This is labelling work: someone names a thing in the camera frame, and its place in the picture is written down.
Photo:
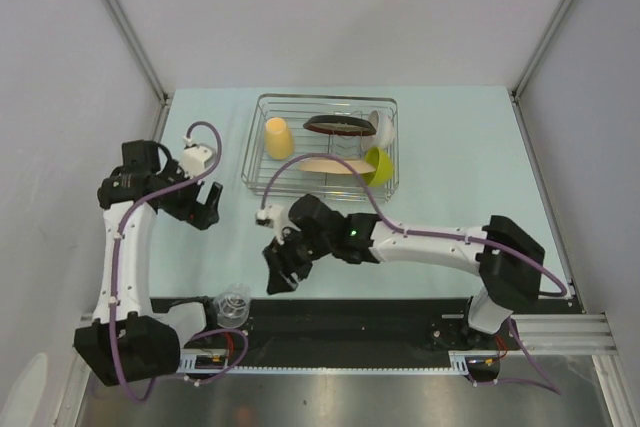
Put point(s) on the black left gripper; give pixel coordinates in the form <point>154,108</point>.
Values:
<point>201,215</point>

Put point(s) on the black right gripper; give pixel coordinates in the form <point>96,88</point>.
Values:
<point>282,264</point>

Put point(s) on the clear glass cup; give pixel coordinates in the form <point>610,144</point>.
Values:
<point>232,306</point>

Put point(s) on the yellow mug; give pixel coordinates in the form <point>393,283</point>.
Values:
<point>278,138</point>

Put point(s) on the beige bird pattern plate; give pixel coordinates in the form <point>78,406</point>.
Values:
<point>337,167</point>

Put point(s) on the chrome wire dish rack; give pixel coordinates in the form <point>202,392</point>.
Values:
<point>295,110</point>

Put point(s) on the lime green bowl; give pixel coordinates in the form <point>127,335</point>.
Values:
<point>383,166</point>

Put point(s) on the red rimmed beige plate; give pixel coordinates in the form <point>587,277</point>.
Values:
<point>340,125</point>

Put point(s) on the white bowl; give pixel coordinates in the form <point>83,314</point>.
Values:
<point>385,130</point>

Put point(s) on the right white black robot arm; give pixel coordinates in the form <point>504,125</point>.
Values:
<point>504,257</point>

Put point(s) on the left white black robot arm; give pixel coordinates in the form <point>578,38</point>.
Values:
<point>126,341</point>

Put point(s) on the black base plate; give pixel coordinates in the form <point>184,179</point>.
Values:
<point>409,333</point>

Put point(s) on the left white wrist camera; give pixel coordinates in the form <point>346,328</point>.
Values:
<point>196,158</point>

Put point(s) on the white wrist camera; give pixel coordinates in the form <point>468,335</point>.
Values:
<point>196,158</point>
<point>275,217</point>

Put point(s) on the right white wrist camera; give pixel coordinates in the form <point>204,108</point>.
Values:
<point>275,217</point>

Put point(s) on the white slotted cable duct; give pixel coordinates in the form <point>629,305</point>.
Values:
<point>458,364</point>

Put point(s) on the left aluminium corner post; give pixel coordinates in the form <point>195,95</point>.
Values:
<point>126,30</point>

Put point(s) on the aluminium corner post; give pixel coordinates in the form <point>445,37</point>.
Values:
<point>126,30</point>
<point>552,28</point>

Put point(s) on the aluminium front rail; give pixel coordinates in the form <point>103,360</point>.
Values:
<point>548,334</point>

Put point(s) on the right aluminium corner post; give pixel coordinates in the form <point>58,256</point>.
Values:
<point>552,28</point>

